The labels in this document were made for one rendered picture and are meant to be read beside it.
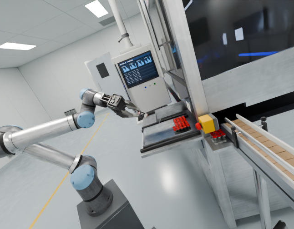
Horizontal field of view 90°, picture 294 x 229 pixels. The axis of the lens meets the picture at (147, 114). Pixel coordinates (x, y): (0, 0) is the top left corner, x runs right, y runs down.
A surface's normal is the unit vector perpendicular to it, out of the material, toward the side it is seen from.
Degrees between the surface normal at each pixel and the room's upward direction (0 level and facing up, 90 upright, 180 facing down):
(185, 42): 90
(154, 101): 90
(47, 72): 90
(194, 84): 90
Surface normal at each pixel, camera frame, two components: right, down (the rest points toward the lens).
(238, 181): 0.00, 0.36
